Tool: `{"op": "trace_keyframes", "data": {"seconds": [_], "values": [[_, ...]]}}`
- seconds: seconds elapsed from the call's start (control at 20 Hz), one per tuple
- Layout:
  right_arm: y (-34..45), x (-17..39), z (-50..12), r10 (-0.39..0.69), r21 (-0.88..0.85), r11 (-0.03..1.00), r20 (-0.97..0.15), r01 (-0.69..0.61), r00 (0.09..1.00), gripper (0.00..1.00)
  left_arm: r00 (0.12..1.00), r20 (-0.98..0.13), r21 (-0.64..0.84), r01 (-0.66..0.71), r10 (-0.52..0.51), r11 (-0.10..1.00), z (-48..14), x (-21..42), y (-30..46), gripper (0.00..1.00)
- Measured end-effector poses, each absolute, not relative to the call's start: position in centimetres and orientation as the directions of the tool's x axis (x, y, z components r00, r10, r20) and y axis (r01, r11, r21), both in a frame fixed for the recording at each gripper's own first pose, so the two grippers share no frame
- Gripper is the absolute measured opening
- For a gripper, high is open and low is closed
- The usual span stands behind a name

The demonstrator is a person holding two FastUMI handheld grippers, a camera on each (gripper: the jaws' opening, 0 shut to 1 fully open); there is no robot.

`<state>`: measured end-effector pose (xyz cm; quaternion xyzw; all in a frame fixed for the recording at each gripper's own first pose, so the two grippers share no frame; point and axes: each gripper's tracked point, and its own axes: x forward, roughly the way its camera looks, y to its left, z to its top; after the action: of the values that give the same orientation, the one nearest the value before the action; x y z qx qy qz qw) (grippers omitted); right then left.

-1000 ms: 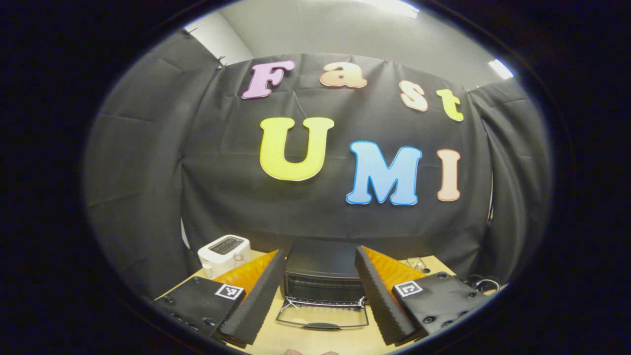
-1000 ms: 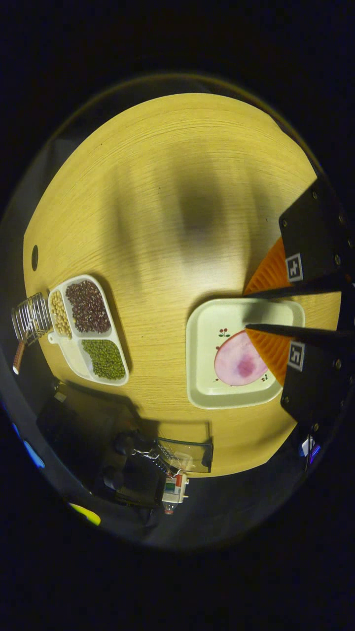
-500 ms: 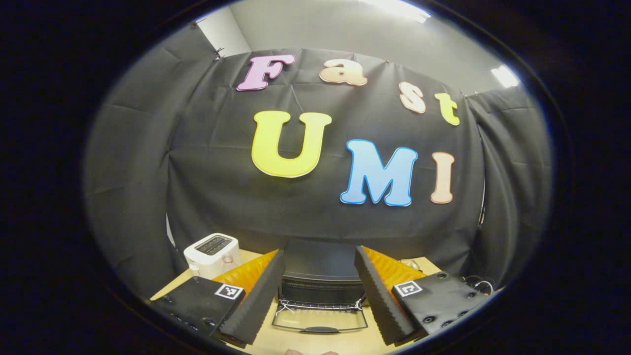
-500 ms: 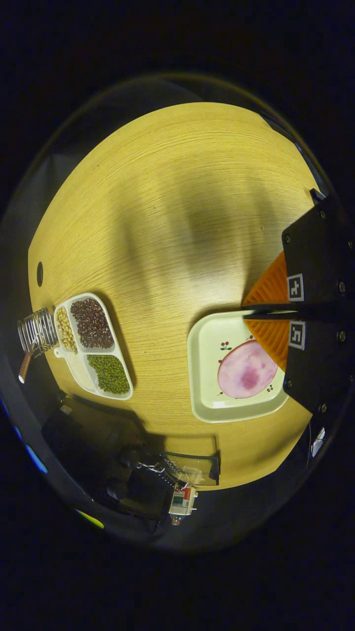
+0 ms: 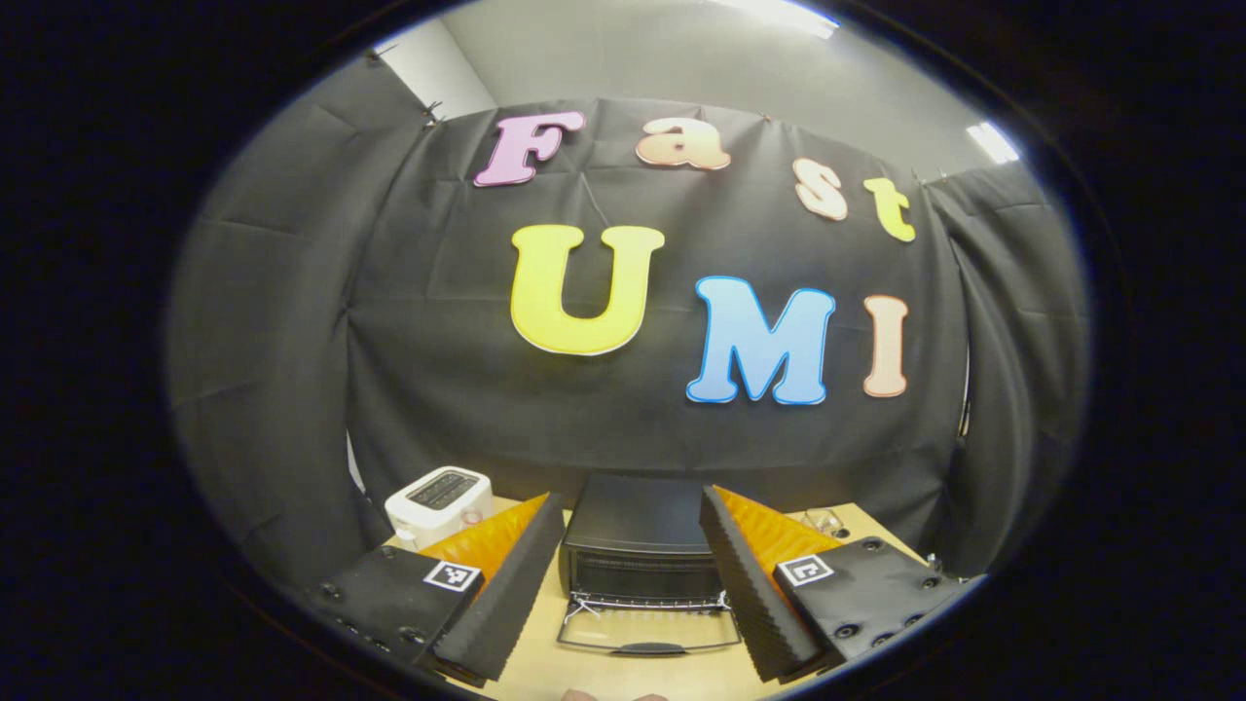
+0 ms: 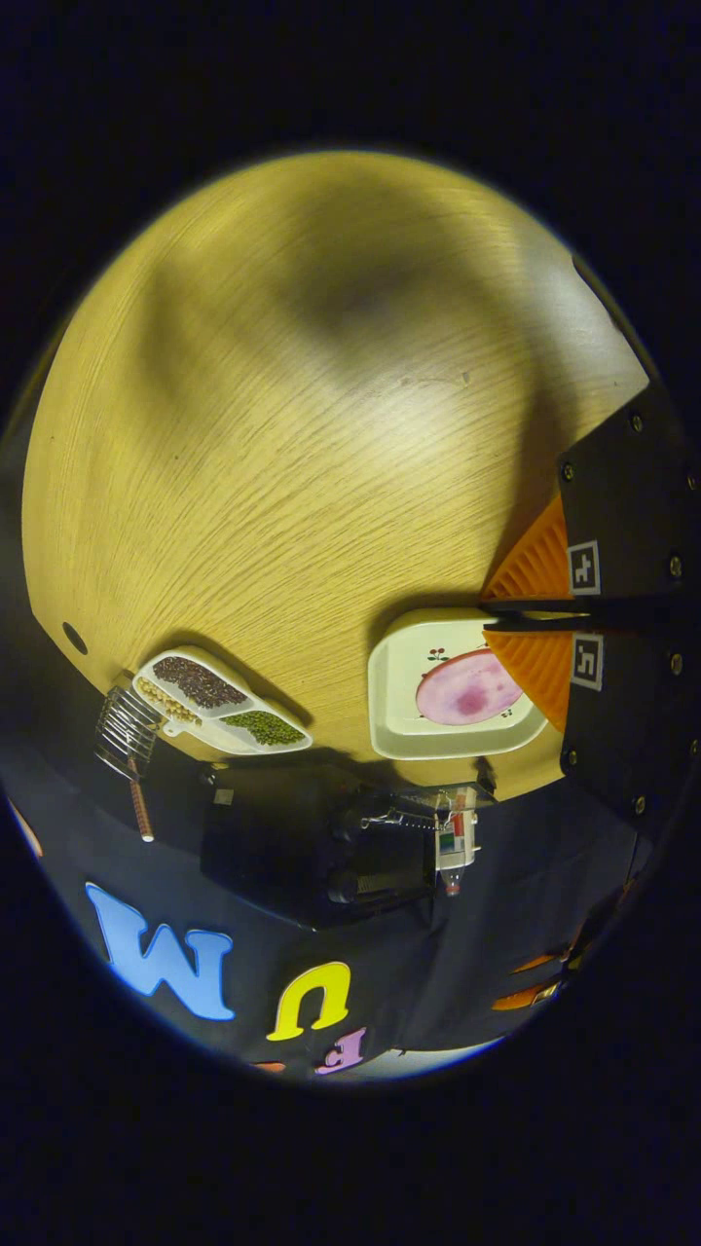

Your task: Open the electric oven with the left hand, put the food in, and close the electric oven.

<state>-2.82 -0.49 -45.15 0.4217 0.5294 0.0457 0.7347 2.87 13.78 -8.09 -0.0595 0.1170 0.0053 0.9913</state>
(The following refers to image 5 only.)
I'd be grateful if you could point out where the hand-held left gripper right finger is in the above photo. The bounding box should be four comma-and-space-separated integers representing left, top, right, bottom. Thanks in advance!
698, 484, 984, 684

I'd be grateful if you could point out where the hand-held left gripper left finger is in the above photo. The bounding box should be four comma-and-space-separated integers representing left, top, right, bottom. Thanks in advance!
310, 492, 567, 687

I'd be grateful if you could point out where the black electric oven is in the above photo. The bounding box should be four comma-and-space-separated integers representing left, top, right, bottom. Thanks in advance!
557, 472, 743, 656

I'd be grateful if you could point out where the white toaster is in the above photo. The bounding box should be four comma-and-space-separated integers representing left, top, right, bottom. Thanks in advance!
385, 465, 495, 552

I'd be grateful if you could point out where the black backdrop cloth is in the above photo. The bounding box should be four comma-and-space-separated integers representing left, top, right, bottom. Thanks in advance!
165, 58, 1091, 585

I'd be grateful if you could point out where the oven wire rack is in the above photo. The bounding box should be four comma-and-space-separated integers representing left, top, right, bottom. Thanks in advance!
565, 589, 731, 616

